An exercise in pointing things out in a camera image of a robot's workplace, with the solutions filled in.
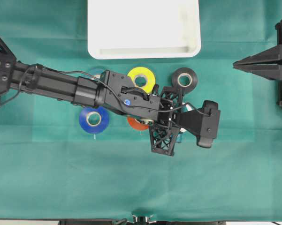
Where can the green table cloth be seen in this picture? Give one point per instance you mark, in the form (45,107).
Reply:
(51,168)

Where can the white rectangular plastic case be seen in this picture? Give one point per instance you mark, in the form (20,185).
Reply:
(143,29)

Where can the green tape roll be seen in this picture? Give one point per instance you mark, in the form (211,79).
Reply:
(97,72)

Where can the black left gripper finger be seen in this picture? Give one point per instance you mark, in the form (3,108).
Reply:
(163,139)
(172,96)

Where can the yellow tape roll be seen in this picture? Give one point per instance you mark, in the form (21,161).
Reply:
(143,78)

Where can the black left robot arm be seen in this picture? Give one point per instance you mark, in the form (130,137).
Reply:
(112,91)

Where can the blue tape roll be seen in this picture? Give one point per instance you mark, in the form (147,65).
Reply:
(94,121)

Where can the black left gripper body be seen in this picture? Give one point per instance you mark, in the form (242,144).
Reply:
(167,113)

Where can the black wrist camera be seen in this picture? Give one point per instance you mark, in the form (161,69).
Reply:
(202,123)

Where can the black camera stand base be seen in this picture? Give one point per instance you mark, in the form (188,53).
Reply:
(136,220)

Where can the black tape roll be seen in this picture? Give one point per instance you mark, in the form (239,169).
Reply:
(184,79)

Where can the red tape roll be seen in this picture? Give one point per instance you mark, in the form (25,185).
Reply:
(137,125)

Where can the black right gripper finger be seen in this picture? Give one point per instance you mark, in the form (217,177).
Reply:
(270,72)
(270,56)

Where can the white tape roll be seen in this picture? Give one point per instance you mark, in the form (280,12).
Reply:
(182,110)

